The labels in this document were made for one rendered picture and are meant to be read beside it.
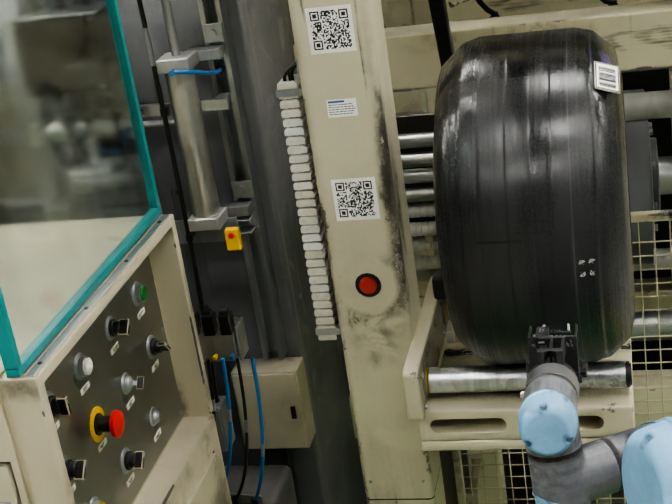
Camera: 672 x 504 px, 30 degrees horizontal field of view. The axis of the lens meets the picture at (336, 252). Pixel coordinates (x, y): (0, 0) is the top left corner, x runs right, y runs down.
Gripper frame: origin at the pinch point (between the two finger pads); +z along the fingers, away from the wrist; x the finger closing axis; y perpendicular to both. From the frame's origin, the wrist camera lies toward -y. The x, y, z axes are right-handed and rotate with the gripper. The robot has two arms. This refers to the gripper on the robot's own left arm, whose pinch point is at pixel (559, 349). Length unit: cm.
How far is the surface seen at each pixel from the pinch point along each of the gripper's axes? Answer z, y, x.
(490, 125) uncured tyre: 1.0, 36.0, 7.8
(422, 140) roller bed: 55, 24, 27
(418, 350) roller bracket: 13.7, -4.5, 24.8
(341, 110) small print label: 12, 38, 33
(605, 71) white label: 9.2, 41.4, -9.4
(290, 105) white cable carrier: 13, 40, 42
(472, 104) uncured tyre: 3.7, 38.9, 10.6
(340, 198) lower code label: 13.9, 23.2, 35.4
